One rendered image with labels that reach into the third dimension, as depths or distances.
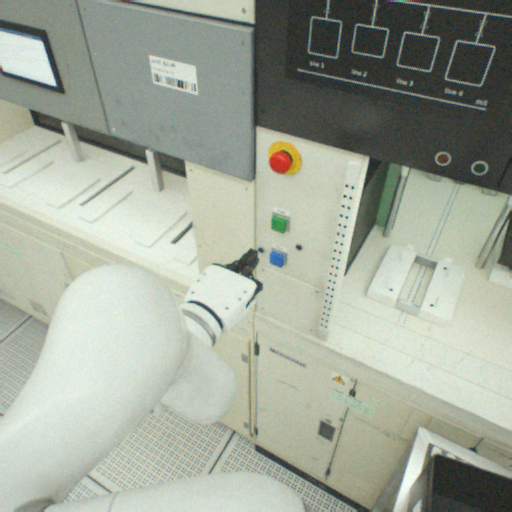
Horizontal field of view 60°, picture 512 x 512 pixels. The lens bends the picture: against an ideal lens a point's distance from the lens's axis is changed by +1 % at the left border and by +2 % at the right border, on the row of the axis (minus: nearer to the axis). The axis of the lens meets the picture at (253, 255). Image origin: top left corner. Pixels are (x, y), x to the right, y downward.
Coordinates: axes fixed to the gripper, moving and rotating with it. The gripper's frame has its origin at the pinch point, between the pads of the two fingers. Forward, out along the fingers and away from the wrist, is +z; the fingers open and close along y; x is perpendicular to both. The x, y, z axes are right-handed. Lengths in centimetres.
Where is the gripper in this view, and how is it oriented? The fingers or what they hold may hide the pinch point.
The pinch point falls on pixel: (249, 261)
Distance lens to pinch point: 81.6
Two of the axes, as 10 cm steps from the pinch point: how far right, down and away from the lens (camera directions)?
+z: 5.0, -6.1, 6.2
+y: 8.7, 3.5, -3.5
